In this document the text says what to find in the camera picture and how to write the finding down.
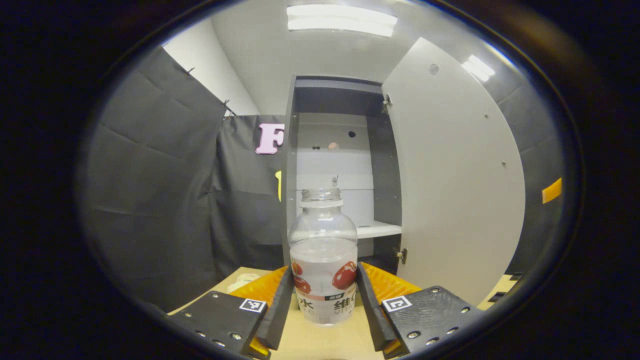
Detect clear bottle with red label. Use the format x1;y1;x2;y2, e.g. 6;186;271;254
288;187;359;327

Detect large ceiling light panel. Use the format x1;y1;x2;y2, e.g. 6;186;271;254
286;4;399;38

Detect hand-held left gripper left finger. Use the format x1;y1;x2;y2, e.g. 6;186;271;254
167;265;296;360

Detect black backdrop cloth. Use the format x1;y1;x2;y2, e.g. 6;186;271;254
80;45;566;313

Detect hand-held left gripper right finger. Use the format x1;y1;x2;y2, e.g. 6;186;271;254
355;261;485;360

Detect grey cabinet door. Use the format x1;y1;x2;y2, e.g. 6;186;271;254
381;36;527;307

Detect white cabinet shelf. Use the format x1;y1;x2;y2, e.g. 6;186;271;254
356;220;402;239

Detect dark grey cabinet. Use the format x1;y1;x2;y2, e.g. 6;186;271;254
280;75;403;276

